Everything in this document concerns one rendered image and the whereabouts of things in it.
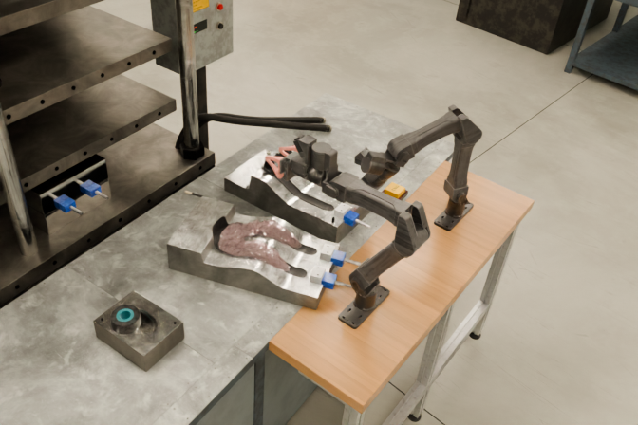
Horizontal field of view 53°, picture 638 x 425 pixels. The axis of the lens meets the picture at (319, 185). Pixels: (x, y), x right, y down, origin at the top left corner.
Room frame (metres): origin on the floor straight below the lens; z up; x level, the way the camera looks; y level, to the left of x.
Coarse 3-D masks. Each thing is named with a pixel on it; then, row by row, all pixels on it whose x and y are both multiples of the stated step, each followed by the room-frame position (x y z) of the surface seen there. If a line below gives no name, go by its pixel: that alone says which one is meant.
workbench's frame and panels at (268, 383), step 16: (448, 160) 2.29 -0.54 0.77; (256, 368) 1.24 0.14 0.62; (272, 368) 1.32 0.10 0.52; (288, 368) 1.40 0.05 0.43; (240, 384) 1.18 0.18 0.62; (256, 384) 1.25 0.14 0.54; (272, 384) 1.33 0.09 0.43; (288, 384) 1.41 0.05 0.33; (304, 384) 1.51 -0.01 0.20; (224, 400) 1.12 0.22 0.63; (240, 400) 1.18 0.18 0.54; (256, 400) 1.25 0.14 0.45; (272, 400) 1.33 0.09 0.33; (288, 400) 1.41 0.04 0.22; (304, 400) 1.52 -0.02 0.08; (208, 416) 1.06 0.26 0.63; (224, 416) 1.12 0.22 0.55; (240, 416) 1.18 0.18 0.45; (256, 416) 1.25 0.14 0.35; (272, 416) 1.33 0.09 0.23; (288, 416) 1.42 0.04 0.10
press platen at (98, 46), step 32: (32, 32) 2.07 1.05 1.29; (64, 32) 2.10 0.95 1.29; (96, 32) 2.12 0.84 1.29; (128, 32) 2.15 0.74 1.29; (0, 64) 1.83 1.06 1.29; (32, 64) 1.85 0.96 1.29; (64, 64) 1.87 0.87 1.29; (96, 64) 1.89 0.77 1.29; (128, 64) 1.97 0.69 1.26; (0, 96) 1.63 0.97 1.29; (32, 96) 1.65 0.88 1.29; (64, 96) 1.73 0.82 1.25
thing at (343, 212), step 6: (342, 204) 1.73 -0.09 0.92; (336, 210) 1.70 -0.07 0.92; (342, 210) 1.70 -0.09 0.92; (348, 210) 1.72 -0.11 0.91; (336, 216) 1.70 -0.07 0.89; (342, 216) 1.69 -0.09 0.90; (348, 216) 1.69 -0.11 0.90; (354, 216) 1.69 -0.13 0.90; (348, 222) 1.67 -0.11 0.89; (354, 222) 1.68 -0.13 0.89; (360, 222) 1.67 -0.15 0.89
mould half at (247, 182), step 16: (256, 160) 2.03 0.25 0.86; (240, 176) 1.91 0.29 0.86; (256, 176) 1.82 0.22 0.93; (272, 176) 1.84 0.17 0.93; (240, 192) 1.86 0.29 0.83; (256, 192) 1.82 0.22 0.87; (272, 192) 1.78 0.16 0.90; (288, 192) 1.80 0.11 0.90; (304, 192) 1.83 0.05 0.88; (320, 192) 1.83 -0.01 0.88; (272, 208) 1.78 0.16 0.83; (288, 208) 1.75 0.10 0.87; (304, 208) 1.73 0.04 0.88; (352, 208) 1.75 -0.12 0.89; (304, 224) 1.71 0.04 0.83; (320, 224) 1.68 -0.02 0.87; (336, 224) 1.66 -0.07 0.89; (336, 240) 1.65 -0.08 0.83
